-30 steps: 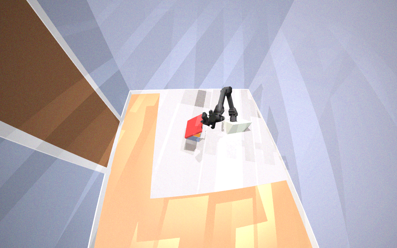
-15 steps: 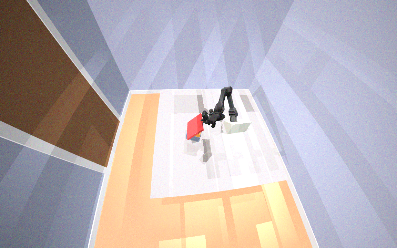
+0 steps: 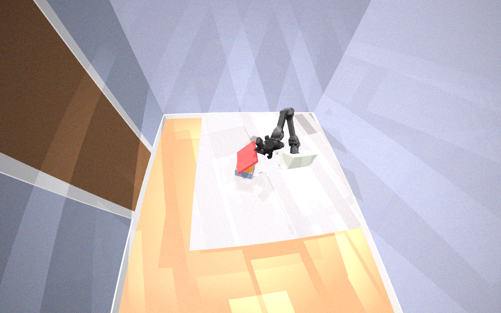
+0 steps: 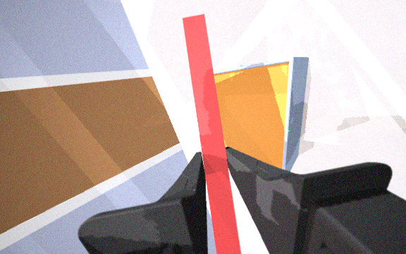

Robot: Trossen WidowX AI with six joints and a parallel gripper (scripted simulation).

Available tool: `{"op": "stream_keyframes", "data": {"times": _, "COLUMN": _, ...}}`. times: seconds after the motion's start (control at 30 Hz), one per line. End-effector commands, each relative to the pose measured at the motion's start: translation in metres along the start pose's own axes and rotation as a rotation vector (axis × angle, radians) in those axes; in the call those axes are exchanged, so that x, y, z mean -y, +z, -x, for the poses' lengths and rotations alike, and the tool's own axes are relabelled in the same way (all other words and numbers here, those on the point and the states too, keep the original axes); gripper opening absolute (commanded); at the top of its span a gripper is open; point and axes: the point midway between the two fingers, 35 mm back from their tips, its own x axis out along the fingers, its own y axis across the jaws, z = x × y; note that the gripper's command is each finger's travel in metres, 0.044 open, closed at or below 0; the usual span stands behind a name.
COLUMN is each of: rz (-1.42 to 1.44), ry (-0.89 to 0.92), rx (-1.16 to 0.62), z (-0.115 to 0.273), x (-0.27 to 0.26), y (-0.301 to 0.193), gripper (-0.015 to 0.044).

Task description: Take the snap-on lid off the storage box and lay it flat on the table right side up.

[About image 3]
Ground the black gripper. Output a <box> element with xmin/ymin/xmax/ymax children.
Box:
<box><xmin>254</xmin><ymin>137</ymin><xmax>274</xmax><ymax>159</ymax></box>

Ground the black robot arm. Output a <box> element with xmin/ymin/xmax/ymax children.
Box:
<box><xmin>264</xmin><ymin>107</ymin><xmax>301</xmax><ymax>154</ymax></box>

